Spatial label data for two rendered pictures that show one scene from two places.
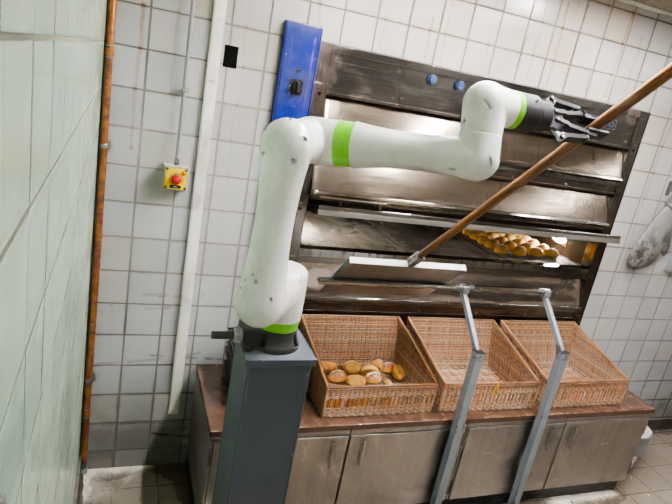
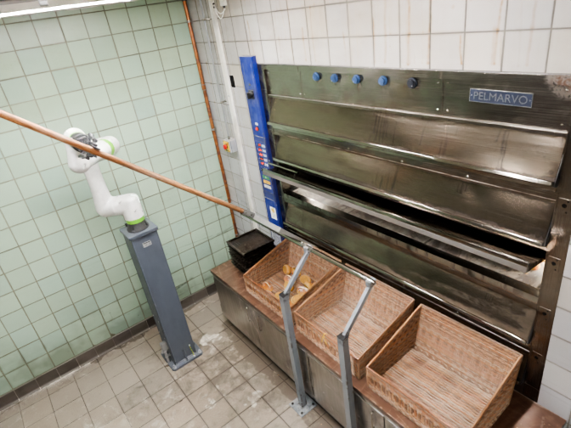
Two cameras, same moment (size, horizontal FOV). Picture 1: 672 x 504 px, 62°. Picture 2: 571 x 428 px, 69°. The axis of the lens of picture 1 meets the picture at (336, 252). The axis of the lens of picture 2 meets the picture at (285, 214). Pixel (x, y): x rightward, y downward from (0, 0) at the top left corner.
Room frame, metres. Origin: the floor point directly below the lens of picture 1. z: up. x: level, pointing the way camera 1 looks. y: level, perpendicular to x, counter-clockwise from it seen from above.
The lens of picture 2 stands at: (1.99, -2.62, 2.45)
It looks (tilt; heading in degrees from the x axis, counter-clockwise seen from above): 27 degrees down; 79
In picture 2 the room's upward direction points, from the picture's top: 9 degrees counter-clockwise
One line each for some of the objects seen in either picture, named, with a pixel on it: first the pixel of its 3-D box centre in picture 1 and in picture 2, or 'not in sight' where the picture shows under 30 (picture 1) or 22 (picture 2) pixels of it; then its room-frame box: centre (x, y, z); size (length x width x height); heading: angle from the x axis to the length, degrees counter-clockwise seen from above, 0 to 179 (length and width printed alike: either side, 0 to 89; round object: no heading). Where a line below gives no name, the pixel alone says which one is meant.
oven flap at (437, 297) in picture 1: (452, 287); (377, 253); (2.90, -0.66, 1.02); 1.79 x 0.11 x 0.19; 113
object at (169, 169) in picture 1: (175, 177); (229, 144); (2.29, 0.71, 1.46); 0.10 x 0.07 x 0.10; 113
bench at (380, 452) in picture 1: (429, 435); (340, 357); (2.60, -0.67, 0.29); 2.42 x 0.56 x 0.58; 113
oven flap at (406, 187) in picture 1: (477, 193); (374, 173); (2.90, -0.66, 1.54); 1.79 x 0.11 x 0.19; 113
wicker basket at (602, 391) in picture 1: (559, 361); (439, 371); (2.89, -1.33, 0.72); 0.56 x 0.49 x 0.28; 114
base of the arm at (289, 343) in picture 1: (256, 333); (133, 221); (1.48, 0.18, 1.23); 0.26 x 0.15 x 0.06; 113
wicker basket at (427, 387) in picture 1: (364, 361); (291, 276); (2.44, -0.23, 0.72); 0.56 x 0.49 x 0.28; 113
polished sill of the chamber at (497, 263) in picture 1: (456, 261); (379, 232); (2.93, -0.65, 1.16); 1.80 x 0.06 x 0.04; 113
